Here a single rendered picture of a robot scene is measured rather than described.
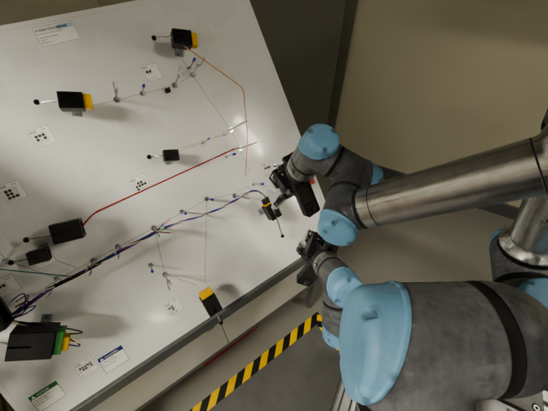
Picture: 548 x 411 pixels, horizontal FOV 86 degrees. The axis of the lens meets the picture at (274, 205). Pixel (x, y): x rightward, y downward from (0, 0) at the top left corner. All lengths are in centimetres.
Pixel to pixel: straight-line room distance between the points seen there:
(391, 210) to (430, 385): 26
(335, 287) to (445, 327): 35
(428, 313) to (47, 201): 95
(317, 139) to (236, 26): 70
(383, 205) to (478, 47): 192
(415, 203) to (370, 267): 182
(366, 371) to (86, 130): 93
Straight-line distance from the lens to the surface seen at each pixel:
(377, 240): 244
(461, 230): 279
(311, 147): 60
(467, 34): 233
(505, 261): 82
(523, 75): 244
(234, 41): 119
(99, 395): 120
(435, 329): 33
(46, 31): 112
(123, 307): 108
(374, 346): 31
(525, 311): 38
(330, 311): 71
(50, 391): 119
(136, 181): 101
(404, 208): 50
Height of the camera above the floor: 192
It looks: 50 degrees down
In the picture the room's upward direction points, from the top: straight up
